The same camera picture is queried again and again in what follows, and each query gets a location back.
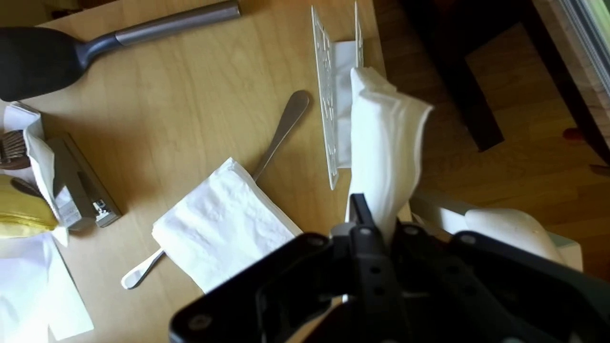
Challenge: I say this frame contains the metal spoon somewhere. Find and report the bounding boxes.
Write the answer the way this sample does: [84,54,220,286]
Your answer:
[120,88,315,292]

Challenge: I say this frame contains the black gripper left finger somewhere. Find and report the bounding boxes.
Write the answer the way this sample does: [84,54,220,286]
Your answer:
[170,193,408,343]

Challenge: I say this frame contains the white textured towel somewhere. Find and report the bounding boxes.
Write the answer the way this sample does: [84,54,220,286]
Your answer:
[408,193,568,269]

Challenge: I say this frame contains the black spatula grey handle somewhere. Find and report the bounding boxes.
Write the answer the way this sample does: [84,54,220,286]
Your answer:
[0,0,244,103]

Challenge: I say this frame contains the white napkin stack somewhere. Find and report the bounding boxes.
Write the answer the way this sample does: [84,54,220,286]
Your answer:
[151,157,305,296]

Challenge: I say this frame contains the white paper sheet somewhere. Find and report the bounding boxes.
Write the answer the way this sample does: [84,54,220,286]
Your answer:
[0,231,96,343]

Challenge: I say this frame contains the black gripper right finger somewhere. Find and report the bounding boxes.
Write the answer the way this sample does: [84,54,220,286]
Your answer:
[387,220,610,343]

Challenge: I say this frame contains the white napkins bunch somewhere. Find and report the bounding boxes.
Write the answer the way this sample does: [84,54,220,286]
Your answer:
[345,65,435,244]

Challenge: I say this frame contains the white perforated napkin holder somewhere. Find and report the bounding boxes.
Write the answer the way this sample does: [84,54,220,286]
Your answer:
[309,0,368,193]

